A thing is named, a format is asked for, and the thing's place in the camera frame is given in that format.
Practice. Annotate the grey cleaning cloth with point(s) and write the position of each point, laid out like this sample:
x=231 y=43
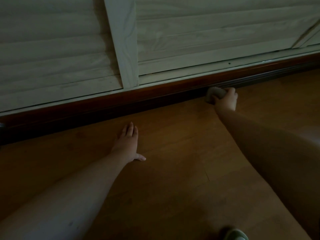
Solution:
x=215 y=92

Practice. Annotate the person's left hand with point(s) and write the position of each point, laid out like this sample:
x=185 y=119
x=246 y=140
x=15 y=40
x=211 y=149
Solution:
x=127 y=144

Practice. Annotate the person's right hand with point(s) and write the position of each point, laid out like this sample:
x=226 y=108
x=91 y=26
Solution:
x=228 y=102

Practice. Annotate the person's right forearm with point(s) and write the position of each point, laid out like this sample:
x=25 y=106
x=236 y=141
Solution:
x=275 y=152

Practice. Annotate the green white sneaker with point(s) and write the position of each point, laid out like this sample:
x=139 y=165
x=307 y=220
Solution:
x=236 y=235

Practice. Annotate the person's left forearm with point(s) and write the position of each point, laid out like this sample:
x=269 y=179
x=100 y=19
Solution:
x=70 y=197

